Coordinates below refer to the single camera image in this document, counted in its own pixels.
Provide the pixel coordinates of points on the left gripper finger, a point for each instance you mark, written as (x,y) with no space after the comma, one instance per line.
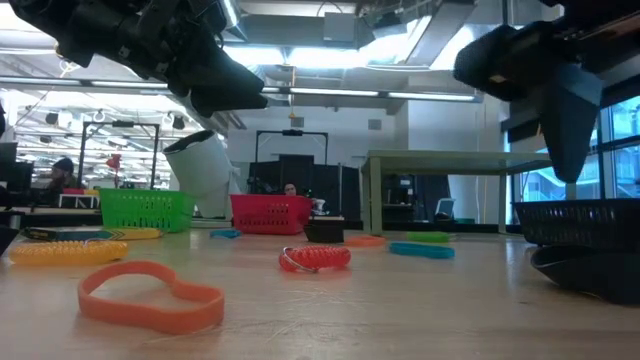
(225,106)
(220,75)

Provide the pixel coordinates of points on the green coil wristband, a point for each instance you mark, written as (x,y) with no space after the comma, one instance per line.
(427,237)

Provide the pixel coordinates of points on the green perforated metal shelf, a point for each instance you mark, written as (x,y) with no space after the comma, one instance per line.
(450,161)

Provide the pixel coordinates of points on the yellow coil wristband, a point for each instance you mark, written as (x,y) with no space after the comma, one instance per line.
(67,252)

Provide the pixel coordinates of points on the black plastic basket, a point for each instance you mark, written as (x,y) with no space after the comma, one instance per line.
(580,222)

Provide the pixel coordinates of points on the black partition screen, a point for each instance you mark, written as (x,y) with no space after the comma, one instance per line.
(325,185)

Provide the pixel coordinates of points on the orange rubber band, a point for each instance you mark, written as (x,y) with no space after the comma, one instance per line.
(365,241)
(150,317)

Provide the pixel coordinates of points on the black gantry frame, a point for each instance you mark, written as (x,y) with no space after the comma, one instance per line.
(292,132)
(120,123)

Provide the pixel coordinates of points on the green plastic basket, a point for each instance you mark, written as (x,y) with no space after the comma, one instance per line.
(145,210)

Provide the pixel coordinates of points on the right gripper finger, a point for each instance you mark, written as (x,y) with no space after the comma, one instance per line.
(570,130)

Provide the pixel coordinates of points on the blue rubber band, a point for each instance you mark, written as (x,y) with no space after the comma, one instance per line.
(422,251)
(225,233)

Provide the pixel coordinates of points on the person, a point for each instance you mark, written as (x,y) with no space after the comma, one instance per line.
(62,172)
(290,189)

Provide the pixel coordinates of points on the yellow crayon box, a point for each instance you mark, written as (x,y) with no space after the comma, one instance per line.
(75,234)

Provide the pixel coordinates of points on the red plastic basket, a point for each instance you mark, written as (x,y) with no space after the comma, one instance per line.
(270,215)

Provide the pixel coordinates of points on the red coil wristband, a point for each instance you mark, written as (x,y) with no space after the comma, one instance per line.
(320,257)

